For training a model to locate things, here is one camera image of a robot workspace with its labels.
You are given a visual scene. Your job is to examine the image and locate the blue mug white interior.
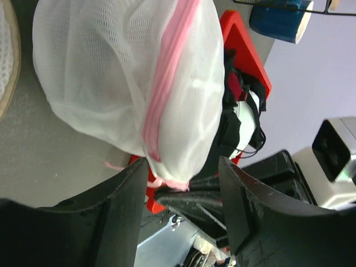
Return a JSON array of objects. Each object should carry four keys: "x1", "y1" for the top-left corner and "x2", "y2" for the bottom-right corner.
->
[{"x1": 249, "y1": 1, "x2": 314, "y2": 44}]

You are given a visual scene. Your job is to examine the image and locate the white mesh laundry bag pink zipper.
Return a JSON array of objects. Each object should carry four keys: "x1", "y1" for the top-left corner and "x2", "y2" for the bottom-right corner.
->
[{"x1": 33, "y1": 1, "x2": 225, "y2": 190}]

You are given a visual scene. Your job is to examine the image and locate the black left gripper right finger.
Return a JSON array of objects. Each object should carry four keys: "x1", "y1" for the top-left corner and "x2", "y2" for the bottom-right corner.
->
[{"x1": 219, "y1": 157, "x2": 355, "y2": 266}]

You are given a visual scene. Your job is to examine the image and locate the white bra in bin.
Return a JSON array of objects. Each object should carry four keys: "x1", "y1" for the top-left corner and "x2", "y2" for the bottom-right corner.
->
[{"x1": 234, "y1": 91, "x2": 264, "y2": 155}]

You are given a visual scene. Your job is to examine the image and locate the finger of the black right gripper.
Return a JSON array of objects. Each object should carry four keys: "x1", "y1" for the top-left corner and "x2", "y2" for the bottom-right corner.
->
[{"x1": 154, "y1": 175, "x2": 228, "y2": 245}]

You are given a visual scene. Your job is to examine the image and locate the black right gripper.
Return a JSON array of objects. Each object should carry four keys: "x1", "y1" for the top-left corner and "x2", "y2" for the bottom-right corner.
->
[{"x1": 242, "y1": 150, "x2": 317, "y2": 205}]

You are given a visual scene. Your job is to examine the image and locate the black wire wooden shelf rack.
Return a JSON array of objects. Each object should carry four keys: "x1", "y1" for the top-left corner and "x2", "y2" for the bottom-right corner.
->
[{"x1": 232, "y1": 0, "x2": 355, "y2": 17}]

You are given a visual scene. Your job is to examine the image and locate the black garment in bin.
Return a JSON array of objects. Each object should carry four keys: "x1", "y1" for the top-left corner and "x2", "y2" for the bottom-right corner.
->
[{"x1": 196, "y1": 49, "x2": 267, "y2": 178}]

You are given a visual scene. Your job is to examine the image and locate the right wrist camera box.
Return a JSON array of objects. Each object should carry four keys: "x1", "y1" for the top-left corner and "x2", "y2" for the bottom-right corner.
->
[{"x1": 292, "y1": 116, "x2": 355, "y2": 209}]

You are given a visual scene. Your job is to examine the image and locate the cream mesh laundry bag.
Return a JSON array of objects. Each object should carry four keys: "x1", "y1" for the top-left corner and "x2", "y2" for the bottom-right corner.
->
[{"x1": 1, "y1": 1, "x2": 21, "y2": 116}]

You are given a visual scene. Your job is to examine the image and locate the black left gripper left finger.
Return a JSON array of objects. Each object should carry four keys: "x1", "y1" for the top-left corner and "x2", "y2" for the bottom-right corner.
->
[{"x1": 1, "y1": 159, "x2": 147, "y2": 266}]

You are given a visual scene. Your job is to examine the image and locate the red plastic bin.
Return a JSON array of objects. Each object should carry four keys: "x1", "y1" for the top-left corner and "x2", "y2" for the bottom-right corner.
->
[{"x1": 129, "y1": 9, "x2": 273, "y2": 214}]

